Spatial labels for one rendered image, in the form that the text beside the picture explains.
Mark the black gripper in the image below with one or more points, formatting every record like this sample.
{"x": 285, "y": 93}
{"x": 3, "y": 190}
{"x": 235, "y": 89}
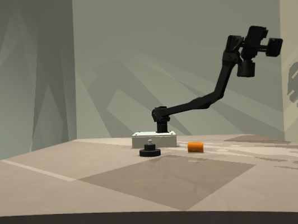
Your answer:
{"x": 252, "y": 47}

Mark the orange knob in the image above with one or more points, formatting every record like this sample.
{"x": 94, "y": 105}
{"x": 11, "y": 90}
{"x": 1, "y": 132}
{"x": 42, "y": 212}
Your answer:
{"x": 195, "y": 147}

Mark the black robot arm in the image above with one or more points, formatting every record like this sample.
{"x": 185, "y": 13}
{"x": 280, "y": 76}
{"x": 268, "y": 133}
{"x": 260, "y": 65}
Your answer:
{"x": 246, "y": 68}

